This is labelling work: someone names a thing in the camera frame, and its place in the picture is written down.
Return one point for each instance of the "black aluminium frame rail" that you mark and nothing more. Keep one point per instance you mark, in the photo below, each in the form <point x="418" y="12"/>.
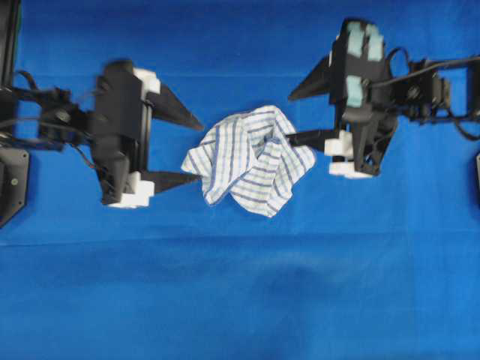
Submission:
<point x="10" y="27"/>

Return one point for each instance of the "right wrist camera with tape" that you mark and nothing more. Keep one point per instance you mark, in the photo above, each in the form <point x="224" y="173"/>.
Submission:
<point x="364" y="58"/>

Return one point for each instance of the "white blue striped towel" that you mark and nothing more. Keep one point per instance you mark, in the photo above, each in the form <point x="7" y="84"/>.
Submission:
<point x="247" y="155"/>

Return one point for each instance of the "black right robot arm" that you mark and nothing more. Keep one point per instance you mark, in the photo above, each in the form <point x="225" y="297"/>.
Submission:
<point x="423" y="96"/>

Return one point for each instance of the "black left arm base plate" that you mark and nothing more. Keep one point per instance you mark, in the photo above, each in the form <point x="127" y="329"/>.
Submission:
<point x="14" y="182"/>

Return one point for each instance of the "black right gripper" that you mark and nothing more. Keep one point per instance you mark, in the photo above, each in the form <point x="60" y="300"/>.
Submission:
<point x="364" y="134"/>

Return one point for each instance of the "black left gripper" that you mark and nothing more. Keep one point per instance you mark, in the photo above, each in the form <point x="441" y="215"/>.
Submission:
<point x="118" y="141"/>

